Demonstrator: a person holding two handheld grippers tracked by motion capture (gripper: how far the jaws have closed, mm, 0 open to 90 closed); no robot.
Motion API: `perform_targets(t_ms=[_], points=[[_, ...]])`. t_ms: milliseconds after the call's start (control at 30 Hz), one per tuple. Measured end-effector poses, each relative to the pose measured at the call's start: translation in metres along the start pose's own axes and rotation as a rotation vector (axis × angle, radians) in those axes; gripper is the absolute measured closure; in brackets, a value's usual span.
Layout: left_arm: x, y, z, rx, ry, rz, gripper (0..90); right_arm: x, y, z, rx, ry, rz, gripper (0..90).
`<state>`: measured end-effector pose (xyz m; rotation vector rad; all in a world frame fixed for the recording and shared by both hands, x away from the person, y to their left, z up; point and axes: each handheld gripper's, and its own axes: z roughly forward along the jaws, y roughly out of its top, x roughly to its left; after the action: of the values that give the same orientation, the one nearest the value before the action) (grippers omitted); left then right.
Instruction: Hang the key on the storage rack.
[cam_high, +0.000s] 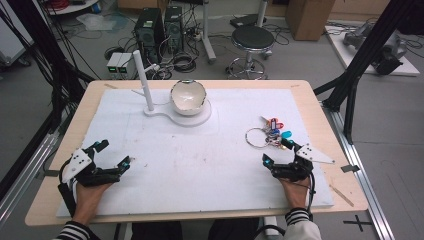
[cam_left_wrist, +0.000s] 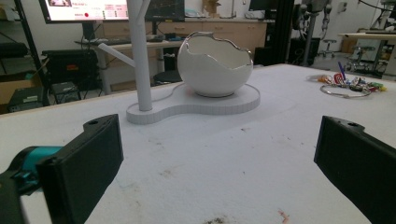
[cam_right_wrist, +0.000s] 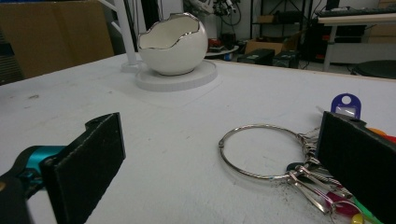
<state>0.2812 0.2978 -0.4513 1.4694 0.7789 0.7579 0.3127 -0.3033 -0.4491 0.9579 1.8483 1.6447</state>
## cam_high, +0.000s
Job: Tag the clear plastic bag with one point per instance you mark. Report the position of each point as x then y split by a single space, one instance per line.
101 22

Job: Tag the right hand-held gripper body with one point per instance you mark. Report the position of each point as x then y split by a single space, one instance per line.
296 166

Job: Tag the aluminium floor rail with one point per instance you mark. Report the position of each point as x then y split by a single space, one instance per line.
26 170
363 173

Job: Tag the black metal frame strut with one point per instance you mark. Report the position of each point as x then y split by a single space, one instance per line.
360 60
53 73

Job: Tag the thin wooden stick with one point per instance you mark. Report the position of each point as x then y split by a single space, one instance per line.
342 196

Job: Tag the black flat device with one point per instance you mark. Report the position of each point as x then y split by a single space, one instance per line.
247 20

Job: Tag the grey robot device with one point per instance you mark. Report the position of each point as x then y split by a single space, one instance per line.
386 46

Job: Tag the white power supply box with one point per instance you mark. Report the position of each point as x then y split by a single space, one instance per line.
126 64
113 63

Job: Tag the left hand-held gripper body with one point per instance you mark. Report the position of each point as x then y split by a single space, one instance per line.
87 174

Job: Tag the large black computer tower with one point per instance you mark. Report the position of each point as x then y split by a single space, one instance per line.
149 31

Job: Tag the person's left hand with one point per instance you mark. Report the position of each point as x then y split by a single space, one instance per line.
87 200

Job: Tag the small black computer tower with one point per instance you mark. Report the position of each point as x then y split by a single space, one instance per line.
174 26

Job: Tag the black round stool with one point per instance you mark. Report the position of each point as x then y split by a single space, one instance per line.
252 38

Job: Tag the light wooden table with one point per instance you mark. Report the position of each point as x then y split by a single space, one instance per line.
336 133

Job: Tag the person's legs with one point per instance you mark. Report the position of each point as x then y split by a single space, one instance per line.
156 231

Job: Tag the white floor board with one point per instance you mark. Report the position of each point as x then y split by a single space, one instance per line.
346 55

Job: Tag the key bunch with coloured tags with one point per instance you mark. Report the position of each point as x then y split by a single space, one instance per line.
271 132

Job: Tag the brown cardboard box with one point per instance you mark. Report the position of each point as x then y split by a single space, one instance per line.
308 18

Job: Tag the white foam mat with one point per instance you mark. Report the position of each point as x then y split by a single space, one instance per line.
200 166

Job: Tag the person's right hand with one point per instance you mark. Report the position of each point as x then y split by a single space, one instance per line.
295 194

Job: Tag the white ceramic bowl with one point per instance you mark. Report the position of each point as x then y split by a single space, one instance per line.
188 97

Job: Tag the grey tape piece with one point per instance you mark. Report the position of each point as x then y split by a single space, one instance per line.
350 168

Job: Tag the white stand with post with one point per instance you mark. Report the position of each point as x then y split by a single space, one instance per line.
146 83

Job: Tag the white table leg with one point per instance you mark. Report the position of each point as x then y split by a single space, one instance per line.
207 31

